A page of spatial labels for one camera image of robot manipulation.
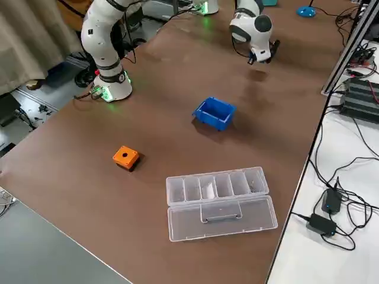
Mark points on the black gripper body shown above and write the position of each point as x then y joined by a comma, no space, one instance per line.
274,48

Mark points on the blue storage box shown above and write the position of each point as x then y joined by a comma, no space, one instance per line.
210,119

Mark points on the clear plastic organizer box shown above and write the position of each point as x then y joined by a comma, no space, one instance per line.
222,219

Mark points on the orange button box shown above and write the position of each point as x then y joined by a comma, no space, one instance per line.
124,155

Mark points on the teal plastic bin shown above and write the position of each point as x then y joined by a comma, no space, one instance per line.
271,2

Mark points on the blue desk lamp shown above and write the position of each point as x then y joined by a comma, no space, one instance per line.
305,12

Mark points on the black power strip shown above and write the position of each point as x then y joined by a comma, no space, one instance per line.
364,56

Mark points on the ribbed black power supply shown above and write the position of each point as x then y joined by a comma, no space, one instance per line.
361,97

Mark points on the pile of small silver screws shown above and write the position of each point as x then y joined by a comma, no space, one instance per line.
253,185

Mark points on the black power adapter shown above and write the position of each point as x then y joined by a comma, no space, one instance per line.
321,225
331,202

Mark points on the white side table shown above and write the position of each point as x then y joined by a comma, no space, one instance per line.
299,257

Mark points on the beige curtain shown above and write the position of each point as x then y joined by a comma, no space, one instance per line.
29,44

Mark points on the aluminium frame post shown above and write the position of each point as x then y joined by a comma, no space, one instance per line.
343,56

